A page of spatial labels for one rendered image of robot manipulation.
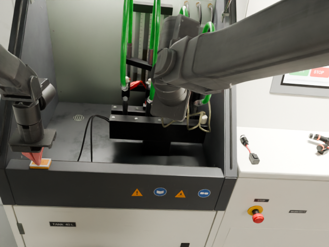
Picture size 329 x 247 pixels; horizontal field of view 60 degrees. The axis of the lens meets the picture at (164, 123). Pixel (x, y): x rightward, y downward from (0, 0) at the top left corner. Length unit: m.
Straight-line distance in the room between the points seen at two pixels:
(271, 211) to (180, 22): 0.76
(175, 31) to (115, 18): 0.71
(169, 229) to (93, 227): 0.26
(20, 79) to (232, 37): 0.48
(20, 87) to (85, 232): 0.58
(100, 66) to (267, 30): 1.03
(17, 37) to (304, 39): 0.86
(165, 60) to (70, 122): 0.89
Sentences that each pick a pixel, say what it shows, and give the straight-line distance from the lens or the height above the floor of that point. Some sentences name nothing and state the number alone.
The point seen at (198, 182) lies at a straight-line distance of 0.87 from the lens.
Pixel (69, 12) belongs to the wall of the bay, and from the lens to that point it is 1.19.
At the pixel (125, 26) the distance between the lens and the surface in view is 0.72.
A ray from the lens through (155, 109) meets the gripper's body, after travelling 0.55.
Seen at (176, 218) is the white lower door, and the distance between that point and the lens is 1.00.
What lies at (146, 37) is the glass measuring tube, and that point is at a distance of 1.15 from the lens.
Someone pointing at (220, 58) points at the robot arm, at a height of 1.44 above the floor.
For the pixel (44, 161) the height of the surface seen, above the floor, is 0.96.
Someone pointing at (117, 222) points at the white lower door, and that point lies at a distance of 1.01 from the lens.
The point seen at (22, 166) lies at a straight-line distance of 0.89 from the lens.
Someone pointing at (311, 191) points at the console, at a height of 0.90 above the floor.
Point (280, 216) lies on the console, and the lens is 1.10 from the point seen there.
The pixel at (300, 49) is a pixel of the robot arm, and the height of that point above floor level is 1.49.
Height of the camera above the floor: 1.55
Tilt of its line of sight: 36 degrees down
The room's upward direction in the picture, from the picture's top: 8 degrees clockwise
